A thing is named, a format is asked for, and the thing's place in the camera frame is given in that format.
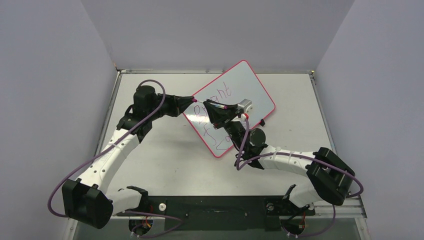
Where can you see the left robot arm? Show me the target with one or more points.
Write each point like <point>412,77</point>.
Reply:
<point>130,131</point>

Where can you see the purple whiteboard marker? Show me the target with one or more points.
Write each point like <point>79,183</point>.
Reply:
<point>218,106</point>

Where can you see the pink-framed whiteboard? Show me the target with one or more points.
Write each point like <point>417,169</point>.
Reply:
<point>235,85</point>

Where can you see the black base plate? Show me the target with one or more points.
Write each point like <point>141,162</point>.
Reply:
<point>223,213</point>

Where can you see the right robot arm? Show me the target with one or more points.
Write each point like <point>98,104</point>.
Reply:
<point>329,177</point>

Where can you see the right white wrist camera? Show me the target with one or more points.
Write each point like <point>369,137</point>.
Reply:
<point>245,107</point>

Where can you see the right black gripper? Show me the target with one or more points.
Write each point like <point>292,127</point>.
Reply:
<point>226,117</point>

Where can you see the aluminium front rail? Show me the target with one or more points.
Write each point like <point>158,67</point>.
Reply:
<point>96,210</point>

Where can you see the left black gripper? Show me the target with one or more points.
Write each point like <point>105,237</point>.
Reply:
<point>178,104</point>

